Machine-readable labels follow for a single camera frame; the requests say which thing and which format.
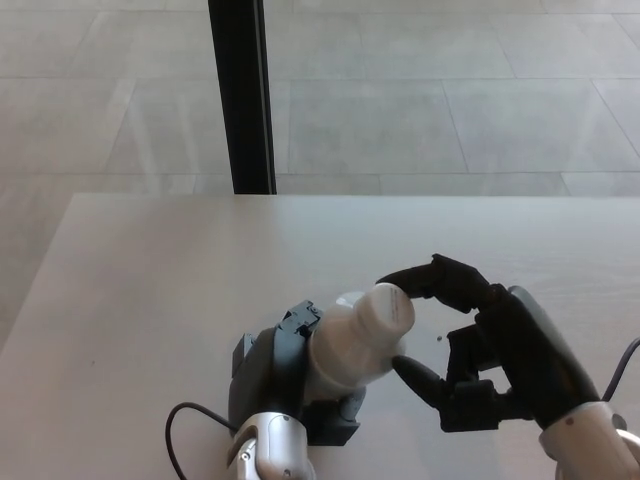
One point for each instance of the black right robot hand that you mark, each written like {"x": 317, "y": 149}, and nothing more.
{"x": 530, "y": 360}

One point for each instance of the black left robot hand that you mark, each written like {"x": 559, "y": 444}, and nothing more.
{"x": 265, "y": 375}

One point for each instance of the white plastic bottle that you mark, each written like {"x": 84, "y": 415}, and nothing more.
{"x": 345, "y": 357}

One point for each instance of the white screw cap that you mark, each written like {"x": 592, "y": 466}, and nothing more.
{"x": 387, "y": 315}

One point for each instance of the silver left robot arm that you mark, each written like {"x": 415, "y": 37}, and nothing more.
{"x": 275, "y": 450}

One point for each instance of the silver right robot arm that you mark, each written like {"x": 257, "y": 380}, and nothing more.
{"x": 590, "y": 445}

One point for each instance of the black vertical frame post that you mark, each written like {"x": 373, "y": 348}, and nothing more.
{"x": 242, "y": 100}

